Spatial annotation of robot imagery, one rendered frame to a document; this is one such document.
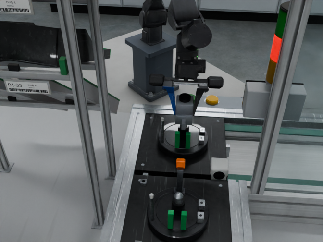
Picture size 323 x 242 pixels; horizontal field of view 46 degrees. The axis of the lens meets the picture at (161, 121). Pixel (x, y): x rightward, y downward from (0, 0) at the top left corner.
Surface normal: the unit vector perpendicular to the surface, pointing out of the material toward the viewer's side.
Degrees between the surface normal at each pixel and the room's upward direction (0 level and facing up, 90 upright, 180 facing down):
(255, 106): 90
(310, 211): 90
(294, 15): 90
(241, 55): 0
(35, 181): 0
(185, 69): 70
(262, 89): 0
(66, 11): 90
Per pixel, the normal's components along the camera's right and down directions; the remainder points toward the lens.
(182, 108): -0.08, 0.63
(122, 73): 0.00, -0.78
